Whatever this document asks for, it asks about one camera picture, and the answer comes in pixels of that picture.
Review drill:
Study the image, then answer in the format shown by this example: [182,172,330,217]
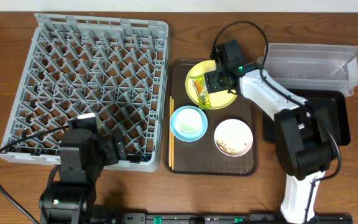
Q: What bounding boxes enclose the white pink bowl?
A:
[214,119,254,157]

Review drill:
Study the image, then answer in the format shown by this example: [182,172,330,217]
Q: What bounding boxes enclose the white cup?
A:
[175,108,202,133]

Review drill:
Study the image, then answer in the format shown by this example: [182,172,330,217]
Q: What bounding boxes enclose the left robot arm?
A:
[39,128,127,223]

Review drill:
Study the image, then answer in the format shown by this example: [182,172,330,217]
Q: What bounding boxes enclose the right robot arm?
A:
[204,40,342,223]

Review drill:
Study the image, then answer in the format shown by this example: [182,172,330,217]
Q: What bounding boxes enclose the grey dishwasher rack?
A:
[0,13,170,172]

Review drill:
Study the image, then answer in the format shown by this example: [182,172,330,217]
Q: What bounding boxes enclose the black waste tray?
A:
[263,89,351,152]

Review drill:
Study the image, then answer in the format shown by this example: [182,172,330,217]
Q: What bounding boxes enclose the yellow plate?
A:
[185,60,237,110]

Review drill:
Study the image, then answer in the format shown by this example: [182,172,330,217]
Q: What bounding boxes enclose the wooden chopstick left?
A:
[168,96,172,168]

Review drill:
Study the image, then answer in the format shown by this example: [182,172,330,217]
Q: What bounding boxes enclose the wooden chopstick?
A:
[168,96,172,168]
[171,98,175,170]

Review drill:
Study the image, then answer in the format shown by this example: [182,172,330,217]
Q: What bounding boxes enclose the wooden chopstick right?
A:
[171,98,175,170]

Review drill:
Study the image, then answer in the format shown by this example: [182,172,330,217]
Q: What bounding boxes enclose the blue bowl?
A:
[170,105,208,142]

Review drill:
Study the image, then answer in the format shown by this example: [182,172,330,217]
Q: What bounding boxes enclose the brown serving tray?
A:
[168,59,259,176]

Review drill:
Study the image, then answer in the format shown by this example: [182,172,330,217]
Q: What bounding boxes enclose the clear plastic bin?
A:
[264,43,358,96]

